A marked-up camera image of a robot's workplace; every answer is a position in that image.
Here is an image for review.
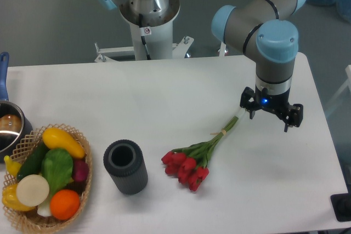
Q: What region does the yellow bell pepper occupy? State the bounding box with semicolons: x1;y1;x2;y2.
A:
2;184;36;212

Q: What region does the yellow squash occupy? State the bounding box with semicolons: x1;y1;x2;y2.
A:
42;127;86;159

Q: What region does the yellow banana tip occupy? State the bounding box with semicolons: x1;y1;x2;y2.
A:
3;155;22;178

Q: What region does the black device at table edge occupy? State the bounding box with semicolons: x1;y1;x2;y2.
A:
330;193;350;222

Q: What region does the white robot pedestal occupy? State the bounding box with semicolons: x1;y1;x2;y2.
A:
95;0;194;62

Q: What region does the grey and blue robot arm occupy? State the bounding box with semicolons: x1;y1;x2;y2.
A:
98;0;306;127

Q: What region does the orange fruit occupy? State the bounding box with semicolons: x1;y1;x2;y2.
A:
49;189;80;220

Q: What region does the white frame at right edge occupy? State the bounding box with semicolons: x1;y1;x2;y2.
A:
324;65;350;118

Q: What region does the dark grey ribbed vase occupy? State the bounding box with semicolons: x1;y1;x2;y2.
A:
103;139;148;195

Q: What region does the purple red onion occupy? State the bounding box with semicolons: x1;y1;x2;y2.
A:
72;159;89;182

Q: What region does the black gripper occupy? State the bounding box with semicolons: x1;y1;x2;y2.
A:
240;87;303;132

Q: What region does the white round radish slice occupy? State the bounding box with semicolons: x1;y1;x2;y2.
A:
16;174;49;207

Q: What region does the red tulip bouquet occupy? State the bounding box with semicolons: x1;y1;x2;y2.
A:
161;108;245;192

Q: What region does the green lettuce leaf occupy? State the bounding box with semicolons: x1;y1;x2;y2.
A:
41;148;73;198

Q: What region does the woven wicker basket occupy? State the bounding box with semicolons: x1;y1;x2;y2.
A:
1;124;93;233

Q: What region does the green cucumber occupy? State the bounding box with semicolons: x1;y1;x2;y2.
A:
16;141;49;181

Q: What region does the blue handled saucepan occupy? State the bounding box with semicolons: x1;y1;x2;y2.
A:
1;52;32;164

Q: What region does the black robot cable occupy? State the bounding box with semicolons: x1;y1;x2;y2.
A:
138;13;151;60

